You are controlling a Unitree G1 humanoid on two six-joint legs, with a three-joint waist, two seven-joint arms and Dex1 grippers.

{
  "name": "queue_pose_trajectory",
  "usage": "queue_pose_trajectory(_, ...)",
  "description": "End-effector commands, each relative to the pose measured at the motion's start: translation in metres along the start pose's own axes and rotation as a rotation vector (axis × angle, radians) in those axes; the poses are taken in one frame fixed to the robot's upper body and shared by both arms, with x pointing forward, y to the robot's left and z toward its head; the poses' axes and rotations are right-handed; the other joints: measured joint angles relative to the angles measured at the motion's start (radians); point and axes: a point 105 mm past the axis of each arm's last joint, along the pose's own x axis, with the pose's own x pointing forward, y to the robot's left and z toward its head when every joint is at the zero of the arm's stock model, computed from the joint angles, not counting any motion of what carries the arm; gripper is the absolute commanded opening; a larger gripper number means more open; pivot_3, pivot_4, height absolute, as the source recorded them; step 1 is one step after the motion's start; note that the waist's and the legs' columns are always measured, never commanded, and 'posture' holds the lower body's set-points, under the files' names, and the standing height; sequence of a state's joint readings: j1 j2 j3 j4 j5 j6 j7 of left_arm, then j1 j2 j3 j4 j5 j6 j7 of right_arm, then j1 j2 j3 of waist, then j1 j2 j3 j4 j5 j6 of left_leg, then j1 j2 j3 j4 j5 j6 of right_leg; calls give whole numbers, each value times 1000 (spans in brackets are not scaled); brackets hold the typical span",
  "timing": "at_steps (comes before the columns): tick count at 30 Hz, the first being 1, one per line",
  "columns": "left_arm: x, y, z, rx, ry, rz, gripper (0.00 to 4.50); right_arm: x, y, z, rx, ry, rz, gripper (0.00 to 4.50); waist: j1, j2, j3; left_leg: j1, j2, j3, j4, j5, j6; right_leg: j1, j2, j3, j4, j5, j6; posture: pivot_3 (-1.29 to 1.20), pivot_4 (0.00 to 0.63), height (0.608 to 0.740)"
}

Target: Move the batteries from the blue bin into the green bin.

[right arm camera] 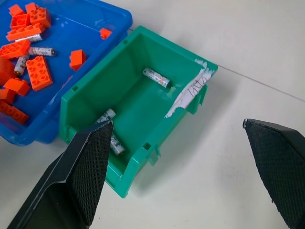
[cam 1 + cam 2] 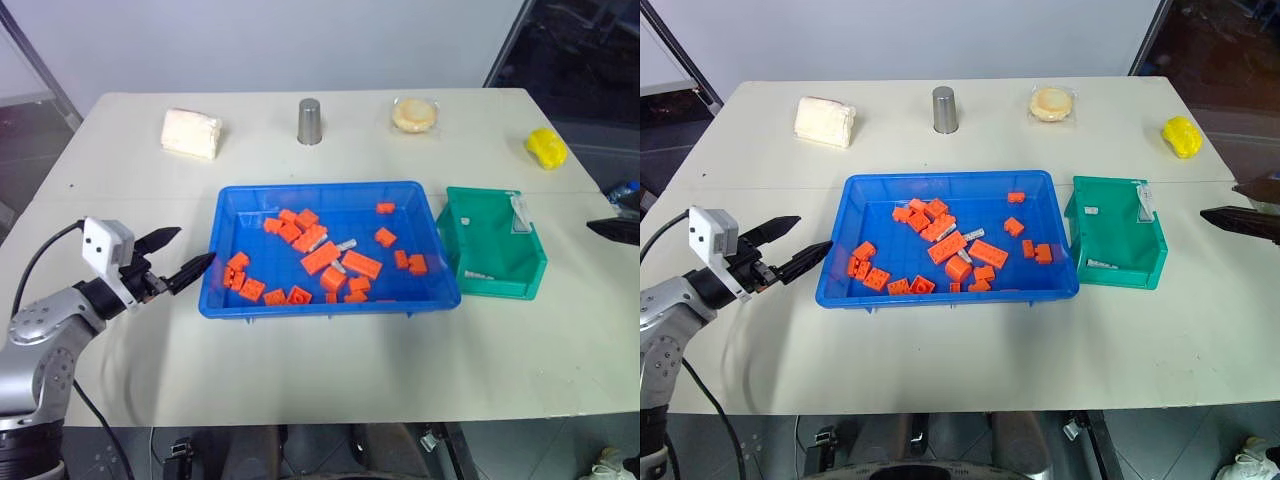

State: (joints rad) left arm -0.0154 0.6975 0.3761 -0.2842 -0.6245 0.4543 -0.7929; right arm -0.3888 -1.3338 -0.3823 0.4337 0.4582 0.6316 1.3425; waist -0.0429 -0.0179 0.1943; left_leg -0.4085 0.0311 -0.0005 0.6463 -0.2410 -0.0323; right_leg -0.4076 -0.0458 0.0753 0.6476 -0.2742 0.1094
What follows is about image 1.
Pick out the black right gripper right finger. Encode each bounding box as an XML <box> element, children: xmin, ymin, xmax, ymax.
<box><xmin>242</xmin><ymin>118</ymin><xmax>305</xmax><ymax>229</ymax></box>

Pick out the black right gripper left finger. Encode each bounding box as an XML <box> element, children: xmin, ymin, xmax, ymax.
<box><xmin>7</xmin><ymin>120</ymin><xmax>114</xmax><ymax>229</ymax></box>

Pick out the blue plastic tray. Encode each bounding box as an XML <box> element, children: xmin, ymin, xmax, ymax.
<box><xmin>0</xmin><ymin>0</ymin><xmax>133</xmax><ymax>146</ymax></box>

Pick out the white AA battery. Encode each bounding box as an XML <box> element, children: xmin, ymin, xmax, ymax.
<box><xmin>15</xmin><ymin>33</ymin><xmax>43</xmax><ymax>43</ymax></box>
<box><xmin>110</xmin><ymin>130</ymin><xmax>126</xmax><ymax>156</ymax></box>
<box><xmin>28</xmin><ymin>46</ymin><xmax>57</xmax><ymax>57</ymax></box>
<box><xmin>95</xmin><ymin>108</ymin><xmax>117</xmax><ymax>125</ymax></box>
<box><xmin>142</xmin><ymin>67</ymin><xmax>170</xmax><ymax>88</ymax></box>
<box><xmin>13</xmin><ymin>53</ymin><xmax>31</xmax><ymax>76</ymax></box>

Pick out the green plastic bin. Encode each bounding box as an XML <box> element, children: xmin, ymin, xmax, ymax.
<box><xmin>58</xmin><ymin>25</ymin><xmax>218</xmax><ymax>199</ymax></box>

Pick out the white torn paper label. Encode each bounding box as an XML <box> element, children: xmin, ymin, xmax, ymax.
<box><xmin>164</xmin><ymin>58</ymin><xmax>214</xmax><ymax>119</ymax></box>

